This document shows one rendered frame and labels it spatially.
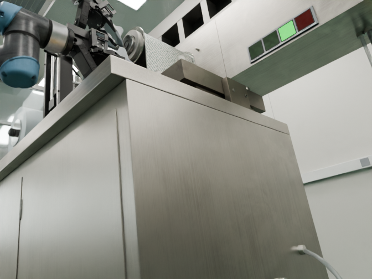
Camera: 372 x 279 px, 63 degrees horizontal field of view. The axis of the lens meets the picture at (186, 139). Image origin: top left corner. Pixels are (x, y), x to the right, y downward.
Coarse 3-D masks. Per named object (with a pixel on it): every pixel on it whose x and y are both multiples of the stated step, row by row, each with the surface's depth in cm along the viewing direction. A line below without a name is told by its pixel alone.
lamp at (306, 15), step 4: (304, 12) 95; (308, 12) 94; (300, 16) 96; (304, 16) 95; (308, 16) 94; (296, 20) 97; (300, 20) 96; (304, 20) 95; (308, 20) 94; (312, 20) 93; (300, 24) 96; (304, 24) 95; (308, 24) 94; (300, 28) 96
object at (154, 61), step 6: (150, 54) 102; (156, 54) 104; (150, 60) 101; (156, 60) 103; (162, 60) 106; (168, 60) 108; (150, 66) 100; (156, 66) 102; (162, 66) 104; (168, 66) 107
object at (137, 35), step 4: (128, 32) 107; (132, 32) 105; (136, 32) 103; (136, 36) 103; (140, 36) 102; (136, 40) 102; (140, 40) 102; (136, 44) 102; (140, 44) 102; (136, 48) 101; (132, 52) 103; (136, 52) 102; (144, 52) 104; (128, 56) 104; (132, 56) 102; (140, 56) 104; (144, 56) 104; (140, 60) 105; (144, 60) 106; (136, 64) 107; (140, 64) 107; (144, 64) 107
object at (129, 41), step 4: (128, 36) 104; (132, 36) 103; (124, 40) 106; (128, 40) 104; (132, 40) 102; (124, 44) 106; (128, 44) 104; (132, 44) 102; (128, 48) 103; (132, 48) 102; (128, 52) 103
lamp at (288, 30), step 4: (288, 24) 99; (292, 24) 98; (280, 28) 101; (284, 28) 100; (288, 28) 98; (292, 28) 97; (280, 32) 101; (284, 32) 99; (288, 32) 98; (292, 32) 97; (284, 36) 99; (288, 36) 98
